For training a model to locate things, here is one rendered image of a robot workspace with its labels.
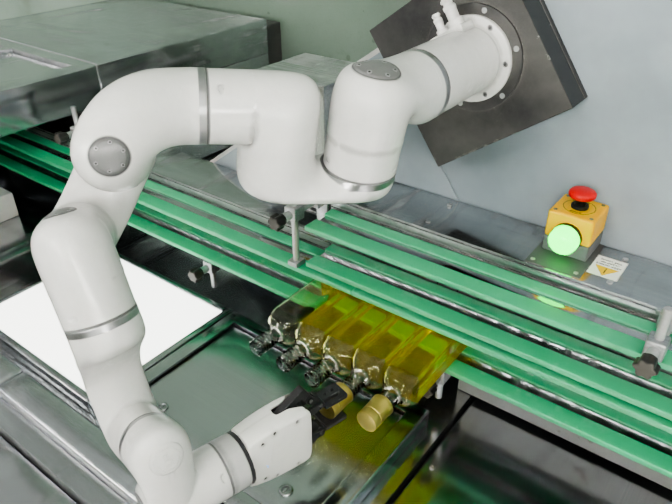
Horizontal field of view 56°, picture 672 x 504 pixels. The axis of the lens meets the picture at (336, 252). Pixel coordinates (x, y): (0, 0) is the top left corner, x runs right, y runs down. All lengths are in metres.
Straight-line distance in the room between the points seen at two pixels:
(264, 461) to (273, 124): 0.44
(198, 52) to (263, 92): 1.32
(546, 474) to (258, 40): 1.61
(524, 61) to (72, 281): 0.66
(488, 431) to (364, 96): 0.66
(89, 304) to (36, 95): 1.07
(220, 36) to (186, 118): 1.39
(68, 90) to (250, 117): 1.11
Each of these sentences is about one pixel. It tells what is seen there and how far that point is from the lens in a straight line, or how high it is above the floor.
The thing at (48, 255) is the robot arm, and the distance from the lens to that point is 0.74.
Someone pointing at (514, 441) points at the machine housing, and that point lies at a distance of 1.16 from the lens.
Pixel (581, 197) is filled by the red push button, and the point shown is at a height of 0.81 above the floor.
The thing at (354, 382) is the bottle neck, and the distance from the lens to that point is 0.97.
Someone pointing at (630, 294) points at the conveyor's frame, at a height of 0.87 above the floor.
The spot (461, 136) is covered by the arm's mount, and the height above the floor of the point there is 0.81.
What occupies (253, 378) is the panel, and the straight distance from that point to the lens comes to 1.19.
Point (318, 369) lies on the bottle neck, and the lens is 0.99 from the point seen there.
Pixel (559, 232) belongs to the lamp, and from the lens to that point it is 0.99.
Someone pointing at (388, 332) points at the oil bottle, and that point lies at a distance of 1.03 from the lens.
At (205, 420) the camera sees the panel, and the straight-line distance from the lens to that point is 1.13.
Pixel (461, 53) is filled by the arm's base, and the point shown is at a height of 0.92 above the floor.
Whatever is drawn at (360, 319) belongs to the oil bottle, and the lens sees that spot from 1.06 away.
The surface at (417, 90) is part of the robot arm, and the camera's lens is 0.77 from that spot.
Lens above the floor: 1.69
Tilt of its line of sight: 42 degrees down
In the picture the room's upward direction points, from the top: 125 degrees counter-clockwise
